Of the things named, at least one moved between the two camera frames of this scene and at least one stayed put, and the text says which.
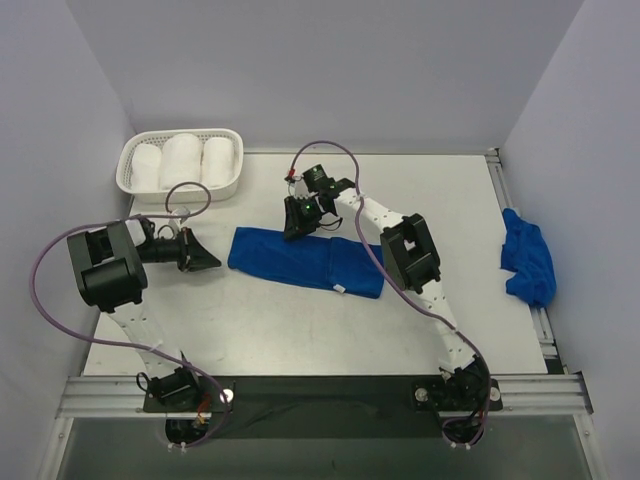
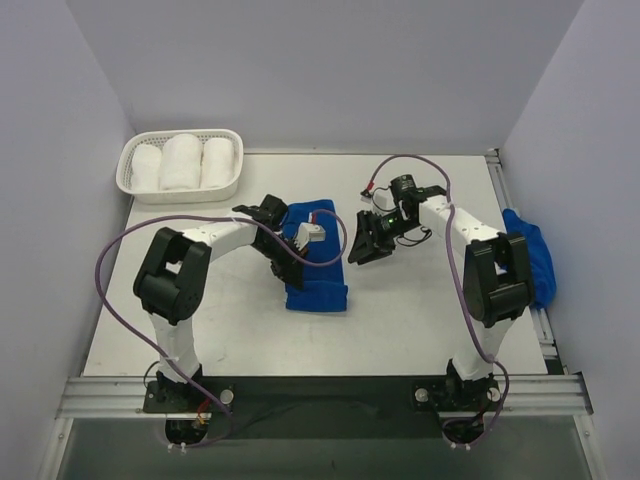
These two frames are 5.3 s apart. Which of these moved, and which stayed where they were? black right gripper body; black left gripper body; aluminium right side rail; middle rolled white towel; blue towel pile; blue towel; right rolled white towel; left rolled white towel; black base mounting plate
Moved: black left gripper body; black right gripper body; blue towel
Stayed: aluminium right side rail; middle rolled white towel; right rolled white towel; blue towel pile; black base mounting plate; left rolled white towel
